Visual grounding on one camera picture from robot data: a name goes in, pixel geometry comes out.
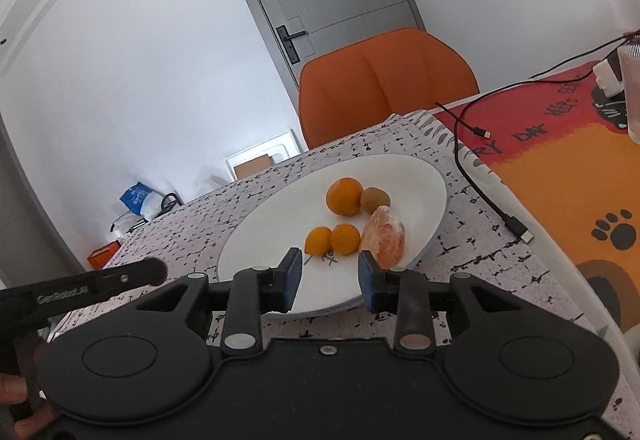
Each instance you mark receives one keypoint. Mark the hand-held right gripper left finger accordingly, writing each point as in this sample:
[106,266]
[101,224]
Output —
[295,280]

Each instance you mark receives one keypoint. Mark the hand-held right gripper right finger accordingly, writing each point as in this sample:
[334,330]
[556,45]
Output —
[367,280]

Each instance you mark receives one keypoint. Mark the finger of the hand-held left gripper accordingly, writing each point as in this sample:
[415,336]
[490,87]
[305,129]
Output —
[145,272]

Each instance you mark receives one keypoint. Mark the small orange kumquat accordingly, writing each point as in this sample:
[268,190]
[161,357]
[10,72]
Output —
[345,238]
[318,241]

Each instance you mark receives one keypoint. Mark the peeled orange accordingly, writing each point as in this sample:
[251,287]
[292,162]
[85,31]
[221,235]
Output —
[385,235]

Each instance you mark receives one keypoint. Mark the white bowl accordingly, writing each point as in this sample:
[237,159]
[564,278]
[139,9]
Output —
[280,230]

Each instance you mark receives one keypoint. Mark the brown kiwi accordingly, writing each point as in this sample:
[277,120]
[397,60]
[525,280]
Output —
[376,200]

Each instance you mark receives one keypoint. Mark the large orange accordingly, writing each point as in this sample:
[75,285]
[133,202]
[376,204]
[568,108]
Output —
[344,196]

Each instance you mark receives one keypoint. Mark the person's left hand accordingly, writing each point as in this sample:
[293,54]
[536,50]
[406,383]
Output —
[10,390]

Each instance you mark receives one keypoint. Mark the orange box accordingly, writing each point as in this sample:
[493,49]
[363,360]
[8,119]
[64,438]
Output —
[102,256]

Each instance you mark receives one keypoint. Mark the blue white plastic bag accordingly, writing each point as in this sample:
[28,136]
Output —
[137,200]

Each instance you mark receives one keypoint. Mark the black metal rack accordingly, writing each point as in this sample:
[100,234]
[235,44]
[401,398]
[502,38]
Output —
[170,201]

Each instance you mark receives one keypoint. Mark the black patterned white tablecloth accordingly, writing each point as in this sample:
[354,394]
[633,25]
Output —
[200,220]

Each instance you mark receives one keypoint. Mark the brown grey door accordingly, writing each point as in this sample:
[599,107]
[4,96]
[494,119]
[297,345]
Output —
[20,230]

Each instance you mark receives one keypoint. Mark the brown cardboard piece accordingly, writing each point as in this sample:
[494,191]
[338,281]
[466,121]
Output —
[252,166]

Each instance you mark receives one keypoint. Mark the orange paw print mat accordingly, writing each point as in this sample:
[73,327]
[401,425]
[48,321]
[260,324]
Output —
[550,180]

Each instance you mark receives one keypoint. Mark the orange chair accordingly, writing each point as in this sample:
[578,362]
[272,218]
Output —
[380,70]

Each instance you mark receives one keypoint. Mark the white charger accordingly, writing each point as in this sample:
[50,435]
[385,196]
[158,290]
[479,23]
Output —
[607,78]

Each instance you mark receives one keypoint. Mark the clear glass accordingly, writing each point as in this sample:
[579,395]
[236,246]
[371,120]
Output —
[631,90]

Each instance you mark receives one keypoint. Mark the white foam frame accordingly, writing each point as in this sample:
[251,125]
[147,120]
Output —
[285,145]

